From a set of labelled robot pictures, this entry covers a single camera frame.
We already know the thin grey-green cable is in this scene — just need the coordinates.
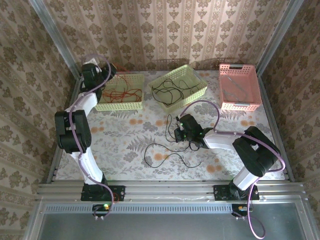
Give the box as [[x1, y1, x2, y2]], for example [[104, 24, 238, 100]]
[[221, 74, 250, 101]]

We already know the pale green perforated basket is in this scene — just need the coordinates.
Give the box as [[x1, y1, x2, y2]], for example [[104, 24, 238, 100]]
[[94, 72, 146, 111], [148, 64, 209, 113]]

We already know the pink perforated basket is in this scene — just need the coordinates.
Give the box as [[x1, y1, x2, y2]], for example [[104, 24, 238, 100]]
[[218, 63, 263, 112]]

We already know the grey metal sheet panel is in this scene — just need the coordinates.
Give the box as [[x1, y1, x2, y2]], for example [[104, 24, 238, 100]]
[[39, 212, 310, 240]]

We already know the small controller board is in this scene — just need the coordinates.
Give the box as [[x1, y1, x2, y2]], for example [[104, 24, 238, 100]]
[[231, 203, 255, 221], [91, 203, 114, 221]]

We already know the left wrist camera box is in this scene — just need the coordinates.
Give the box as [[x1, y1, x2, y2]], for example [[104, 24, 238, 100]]
[[83, 56, 100, 66]]

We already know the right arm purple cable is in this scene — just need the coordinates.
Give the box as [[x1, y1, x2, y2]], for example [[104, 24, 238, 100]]
[[179, 99, 286, 240]]

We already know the aluminium frame post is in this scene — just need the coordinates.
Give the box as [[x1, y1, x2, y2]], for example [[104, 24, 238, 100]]
[[256, 0, 305, 76], [28, 0, 83, 78]]

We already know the aluminium frame rail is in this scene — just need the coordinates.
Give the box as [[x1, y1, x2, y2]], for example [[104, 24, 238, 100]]
[[36, 180, 306, 201]]

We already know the slotted grey cable duct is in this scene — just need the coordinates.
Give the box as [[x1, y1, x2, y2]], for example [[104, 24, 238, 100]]
[[41, 202, 305, 213]]

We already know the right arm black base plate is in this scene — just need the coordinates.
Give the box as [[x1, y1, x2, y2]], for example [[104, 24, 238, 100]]
[[213, 184, 260, 202]]

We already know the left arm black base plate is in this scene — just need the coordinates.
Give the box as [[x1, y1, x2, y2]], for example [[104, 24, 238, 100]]
[[80, 185, 126, 202]]

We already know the aluminium table side rail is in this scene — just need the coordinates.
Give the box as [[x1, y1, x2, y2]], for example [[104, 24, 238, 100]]
[[46, 73, 83, 183], [256, 73, 296, 183]]

